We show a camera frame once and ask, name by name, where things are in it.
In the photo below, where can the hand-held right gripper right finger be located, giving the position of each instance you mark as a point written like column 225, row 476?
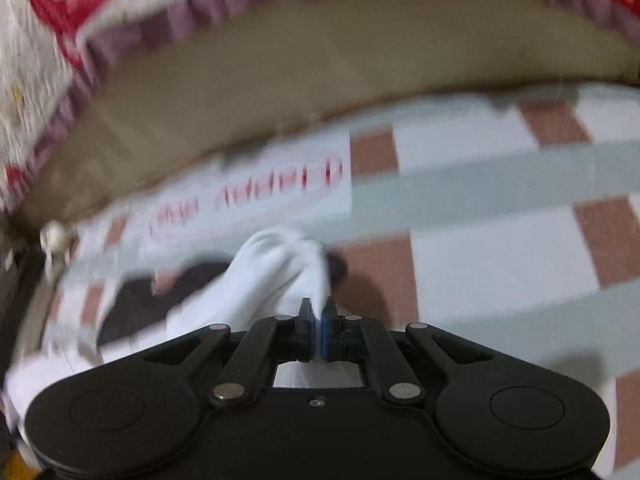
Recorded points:
column 327, row 334

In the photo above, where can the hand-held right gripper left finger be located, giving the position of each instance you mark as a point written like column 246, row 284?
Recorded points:
column 312, row 332

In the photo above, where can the white shirt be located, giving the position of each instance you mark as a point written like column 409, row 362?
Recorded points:
column 270, row 275

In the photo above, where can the checked bedsheet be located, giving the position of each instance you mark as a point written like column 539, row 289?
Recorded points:
column 475, row 260

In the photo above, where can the dark cloth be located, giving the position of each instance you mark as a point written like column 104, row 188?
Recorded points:
column 140, row 310

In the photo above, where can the small white plush toy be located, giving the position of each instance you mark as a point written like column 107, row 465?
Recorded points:
column 55, row 237

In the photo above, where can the red and white printed blanket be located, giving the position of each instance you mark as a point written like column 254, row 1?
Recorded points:
column 30, row 60

